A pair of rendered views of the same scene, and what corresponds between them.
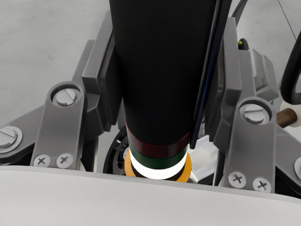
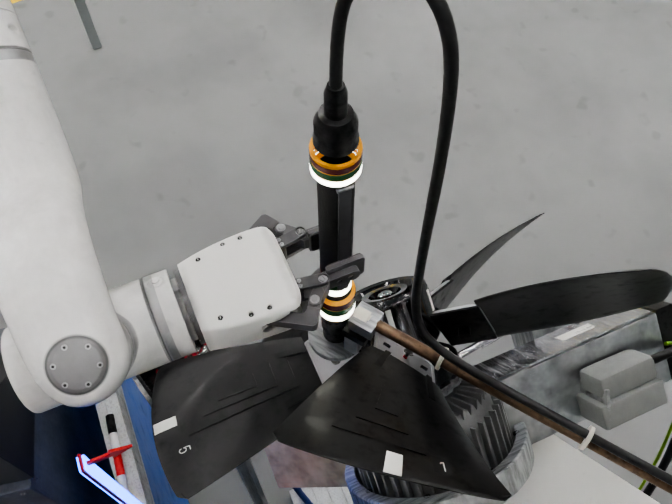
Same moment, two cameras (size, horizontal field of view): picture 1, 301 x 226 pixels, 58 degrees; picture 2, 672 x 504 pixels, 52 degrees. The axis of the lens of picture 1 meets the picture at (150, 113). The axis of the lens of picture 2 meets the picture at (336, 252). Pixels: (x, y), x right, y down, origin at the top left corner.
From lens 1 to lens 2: 0.60 m
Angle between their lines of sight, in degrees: 32
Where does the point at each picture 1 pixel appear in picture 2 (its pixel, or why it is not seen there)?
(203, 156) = (364, 315)
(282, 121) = (426, 353)
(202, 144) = (374, 312)
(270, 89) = (601, 410)
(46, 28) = (635, 49)
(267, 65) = (645, 393)
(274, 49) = not seen: outside the picture
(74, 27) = not seen: outside the picture
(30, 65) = (542, 89)
